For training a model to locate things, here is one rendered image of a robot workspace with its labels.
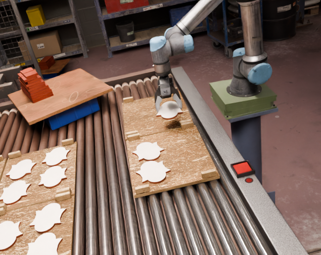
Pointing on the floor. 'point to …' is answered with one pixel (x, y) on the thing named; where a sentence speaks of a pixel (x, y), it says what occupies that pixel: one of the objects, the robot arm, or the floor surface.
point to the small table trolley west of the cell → (219, 37)
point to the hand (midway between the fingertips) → (169, 110)
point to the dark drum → (278, 19)
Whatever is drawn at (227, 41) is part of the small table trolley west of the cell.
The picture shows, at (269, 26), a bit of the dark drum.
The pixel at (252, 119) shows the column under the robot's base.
